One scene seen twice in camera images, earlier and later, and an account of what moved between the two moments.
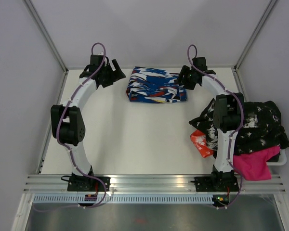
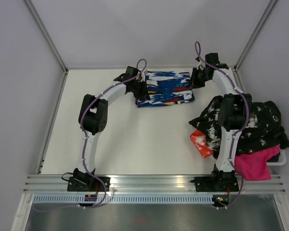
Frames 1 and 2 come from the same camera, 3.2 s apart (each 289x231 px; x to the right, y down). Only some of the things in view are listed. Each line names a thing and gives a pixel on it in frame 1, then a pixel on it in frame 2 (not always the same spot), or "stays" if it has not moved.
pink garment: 252,166 stays
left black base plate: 86,183 stays
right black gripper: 184,70 -> 195,83
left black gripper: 115,75 -> 144,95
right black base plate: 216,184 stays
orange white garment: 199,139 stays
